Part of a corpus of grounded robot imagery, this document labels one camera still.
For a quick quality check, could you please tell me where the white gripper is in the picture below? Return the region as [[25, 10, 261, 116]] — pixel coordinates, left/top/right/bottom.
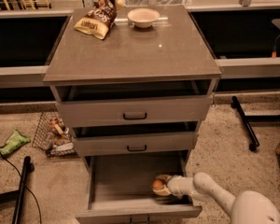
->
[[153, 175, 190, 197]]

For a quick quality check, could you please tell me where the orange fruit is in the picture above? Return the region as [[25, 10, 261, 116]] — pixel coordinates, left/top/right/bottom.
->
[[152, 180, 163, 189]]

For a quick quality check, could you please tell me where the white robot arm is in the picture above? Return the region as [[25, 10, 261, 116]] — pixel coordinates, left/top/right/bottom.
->
[[152, 173, 280, 224]]

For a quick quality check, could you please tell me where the grey bottom drawer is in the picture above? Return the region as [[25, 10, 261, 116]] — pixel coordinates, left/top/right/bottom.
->
[[77, 151, 202, 224]]

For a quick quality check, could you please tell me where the grey drawer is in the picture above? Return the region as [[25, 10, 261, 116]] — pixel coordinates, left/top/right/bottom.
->
[[74, 121, 198, 156], [77, 151, 202, 224], [56, 79, 213, 128]]

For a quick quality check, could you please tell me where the grey middle drawer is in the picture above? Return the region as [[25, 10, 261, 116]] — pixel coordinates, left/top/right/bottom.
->
[[74, 121, 198, 156]]

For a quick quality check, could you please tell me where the grey top drawer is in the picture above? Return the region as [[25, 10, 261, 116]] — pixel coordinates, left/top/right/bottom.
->
[[56, 79, 213, 128]]

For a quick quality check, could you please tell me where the grey drawer cabinet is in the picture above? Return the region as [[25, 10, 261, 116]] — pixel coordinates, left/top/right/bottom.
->
[[42, 5, 222, 224]]

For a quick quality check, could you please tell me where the black stand leg right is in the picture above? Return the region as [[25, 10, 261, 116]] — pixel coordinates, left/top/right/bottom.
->
[[231, 96, 280, 152]]

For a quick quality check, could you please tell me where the black stand leg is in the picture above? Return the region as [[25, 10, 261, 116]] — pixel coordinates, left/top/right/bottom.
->
[[0, 156, 33, 224], [231, 96, 280, 152]]

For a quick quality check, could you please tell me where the black stand leg left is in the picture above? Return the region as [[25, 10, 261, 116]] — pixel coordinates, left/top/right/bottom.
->
[[0, 156, 33, 224]]

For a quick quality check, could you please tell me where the green snack bag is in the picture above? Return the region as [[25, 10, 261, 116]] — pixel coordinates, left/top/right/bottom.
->
[[0, 130, 31, 157]]

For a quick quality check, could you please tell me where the white bowl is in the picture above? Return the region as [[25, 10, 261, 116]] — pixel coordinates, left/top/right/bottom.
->
[[128, 8, 160, 28]]

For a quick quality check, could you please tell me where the brown yellow chip bag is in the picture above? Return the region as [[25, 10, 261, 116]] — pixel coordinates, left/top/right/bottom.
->
[[74, 0, 124, 40]]

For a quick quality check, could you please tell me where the wire basket with items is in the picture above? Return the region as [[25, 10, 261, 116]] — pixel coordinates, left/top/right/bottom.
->
[[32, 112, 77, 158]]

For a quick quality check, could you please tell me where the black cable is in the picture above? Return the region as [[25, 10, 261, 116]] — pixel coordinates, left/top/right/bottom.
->
[[0, 133, 43, 224]]

